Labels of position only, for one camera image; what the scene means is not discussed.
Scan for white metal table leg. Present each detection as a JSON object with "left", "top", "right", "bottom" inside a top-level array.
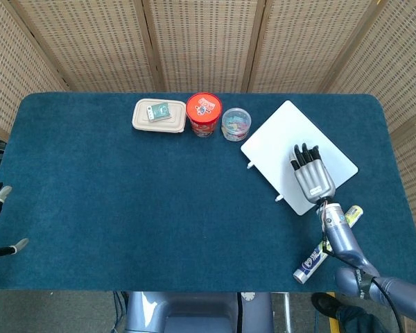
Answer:
[{"left": 272, "top": 292, "right": 293, "bottom": 333}]

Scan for woven rattan folding screen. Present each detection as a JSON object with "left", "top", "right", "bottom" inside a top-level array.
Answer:
[{"left": 0, "top": 0, "right": 416, "bottom": 333}]

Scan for blue jeans leg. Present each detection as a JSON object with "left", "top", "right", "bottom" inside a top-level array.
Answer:
[{"left": 335, "top": 305, "right": 391, "bottom": 333}]

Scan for beige lidded lunch box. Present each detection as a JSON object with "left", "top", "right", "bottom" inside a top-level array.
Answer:
[{"left": 131, "top": 98, "right": 187, "bottom": 134}]

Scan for grey robot torso base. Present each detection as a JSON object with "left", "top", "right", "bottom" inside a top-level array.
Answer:
[{"left": 124, "top": 291, "right": 275, "bottom": 333}]

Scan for white rectangular board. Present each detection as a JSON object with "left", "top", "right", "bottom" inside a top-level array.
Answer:
[{"left": 240, "top": 100, "right": 359, "bottom": 216}]

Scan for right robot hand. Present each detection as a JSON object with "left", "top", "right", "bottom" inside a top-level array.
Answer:
[{"left": 290, "top": 142, "right": 336, "bottom": 203}]

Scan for clear jar of clips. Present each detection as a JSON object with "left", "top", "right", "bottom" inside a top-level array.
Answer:
[{"left": 221, "top": 107, "right": 253, "bottom": 142}]

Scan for small green card box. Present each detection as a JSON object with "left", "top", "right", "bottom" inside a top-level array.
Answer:
[{"left": 146, "top": 101, "right": 173, "bottom": 123}]

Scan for blue plush tablecloth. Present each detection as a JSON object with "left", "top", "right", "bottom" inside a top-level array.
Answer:
[{"left": 0, "top": 92, "right": 416, "bottom": 291}]

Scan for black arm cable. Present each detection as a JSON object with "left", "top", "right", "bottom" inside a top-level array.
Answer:
[{"left": 370, "top": 276, "right": 405, "bottom": 333}]

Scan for black shoe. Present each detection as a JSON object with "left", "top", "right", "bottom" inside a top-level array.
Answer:
[{"left": 311, "top": 292, "right": 344, "bottom": 318}]

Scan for coloured wrist wires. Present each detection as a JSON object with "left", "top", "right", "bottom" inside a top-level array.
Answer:
[{"left": 316, "top": 197, "right": 333, "bottom": 253}]

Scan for orange instant noodle cup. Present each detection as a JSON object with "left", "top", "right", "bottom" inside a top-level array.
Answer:
[{"left": 185, "top": 92, "right": 223, "bottom": 138}]

